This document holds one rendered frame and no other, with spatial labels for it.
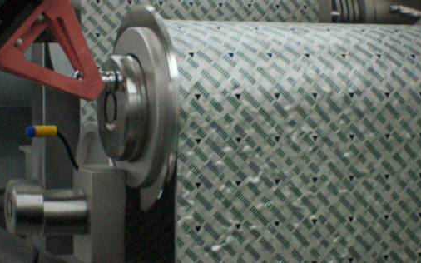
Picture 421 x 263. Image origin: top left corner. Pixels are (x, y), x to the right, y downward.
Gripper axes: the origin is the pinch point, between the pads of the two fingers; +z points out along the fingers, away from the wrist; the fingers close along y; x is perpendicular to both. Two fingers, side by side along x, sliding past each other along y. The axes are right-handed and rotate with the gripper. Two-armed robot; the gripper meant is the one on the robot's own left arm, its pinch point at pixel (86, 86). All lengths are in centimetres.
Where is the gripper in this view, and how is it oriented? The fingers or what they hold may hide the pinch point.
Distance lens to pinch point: 69.2
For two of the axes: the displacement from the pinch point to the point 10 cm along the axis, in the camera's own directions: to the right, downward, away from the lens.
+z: 6.9, 6.4, 3.3
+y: 3.7, 0.8, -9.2
